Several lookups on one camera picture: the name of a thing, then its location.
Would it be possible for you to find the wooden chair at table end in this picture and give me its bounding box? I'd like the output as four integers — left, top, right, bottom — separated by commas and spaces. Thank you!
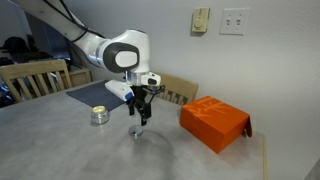
0, 59, 72, 103

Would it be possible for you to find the wooden chair at wall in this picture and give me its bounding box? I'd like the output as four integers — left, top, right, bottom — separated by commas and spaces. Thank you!
158, 73, 199, 105

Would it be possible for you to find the small wooden side cabinet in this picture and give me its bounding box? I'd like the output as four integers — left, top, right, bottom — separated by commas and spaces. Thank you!
68, 66, 92, 87

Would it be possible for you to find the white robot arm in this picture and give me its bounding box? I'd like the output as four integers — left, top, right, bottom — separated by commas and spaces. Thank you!
8, 0, 161, 126

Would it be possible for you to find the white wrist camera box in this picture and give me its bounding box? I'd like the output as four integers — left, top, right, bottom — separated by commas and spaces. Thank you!
105, 80, 134, 101

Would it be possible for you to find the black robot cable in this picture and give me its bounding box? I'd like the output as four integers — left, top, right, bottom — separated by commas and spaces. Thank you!
43, 0, 107, 44

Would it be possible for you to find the silver jar with yellow cream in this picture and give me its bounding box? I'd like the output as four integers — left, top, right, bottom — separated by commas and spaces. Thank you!
91, 106, 110, 125

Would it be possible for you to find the beige wall thermostat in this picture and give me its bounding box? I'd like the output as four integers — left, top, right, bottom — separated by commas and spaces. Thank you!
192, 8, 210, 33

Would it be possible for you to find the dark blue placemat cloth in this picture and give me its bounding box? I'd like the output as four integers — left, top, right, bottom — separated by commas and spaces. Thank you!
67, 81, 124, 111

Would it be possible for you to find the round silver lid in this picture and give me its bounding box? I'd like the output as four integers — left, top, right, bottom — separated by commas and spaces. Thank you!
128, 125, 143, 138

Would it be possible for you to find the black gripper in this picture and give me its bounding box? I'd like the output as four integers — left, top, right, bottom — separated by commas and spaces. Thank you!
127, 86, 151, 126

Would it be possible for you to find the orange cardboard box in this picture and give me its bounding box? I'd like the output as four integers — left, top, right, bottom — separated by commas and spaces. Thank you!
180, 96, 252, 153

